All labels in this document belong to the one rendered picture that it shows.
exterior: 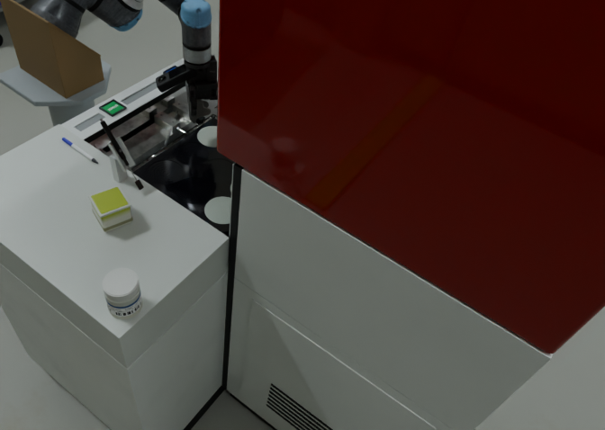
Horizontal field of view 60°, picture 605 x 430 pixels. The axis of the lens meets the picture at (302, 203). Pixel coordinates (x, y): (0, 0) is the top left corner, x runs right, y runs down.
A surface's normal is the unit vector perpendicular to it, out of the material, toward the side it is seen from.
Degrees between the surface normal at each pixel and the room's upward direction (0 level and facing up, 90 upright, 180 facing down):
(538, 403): 0
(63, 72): 90
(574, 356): 0
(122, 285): 0
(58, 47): 90
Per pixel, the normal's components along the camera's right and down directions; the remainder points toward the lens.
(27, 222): 0.14, -0.67
